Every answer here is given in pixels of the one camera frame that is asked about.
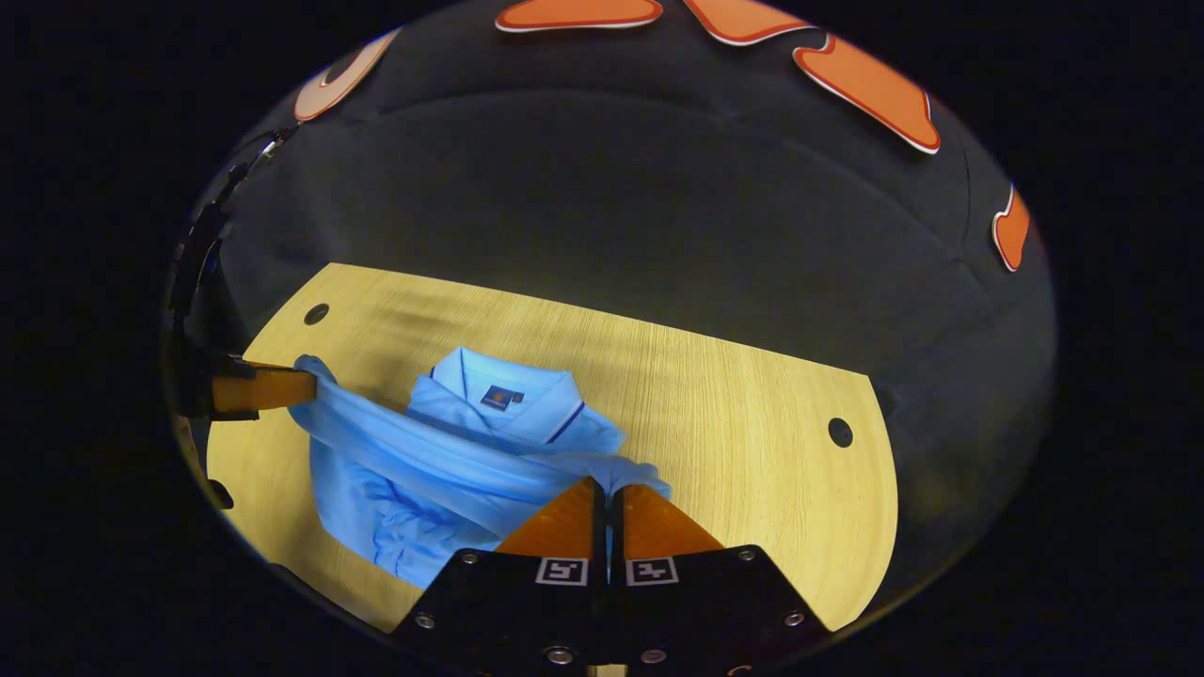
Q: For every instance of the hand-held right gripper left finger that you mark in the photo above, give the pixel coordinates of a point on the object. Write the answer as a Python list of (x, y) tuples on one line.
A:
[(527, 602)]

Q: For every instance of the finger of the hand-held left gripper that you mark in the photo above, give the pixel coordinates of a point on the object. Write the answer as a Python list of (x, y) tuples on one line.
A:
[(268, 387)]

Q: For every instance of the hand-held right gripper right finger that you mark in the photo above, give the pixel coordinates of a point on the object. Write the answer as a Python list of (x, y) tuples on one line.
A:
[(696, 602)]

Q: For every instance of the light blue T-shirt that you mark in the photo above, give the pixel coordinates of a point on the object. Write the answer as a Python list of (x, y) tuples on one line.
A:
[(451, 461)]

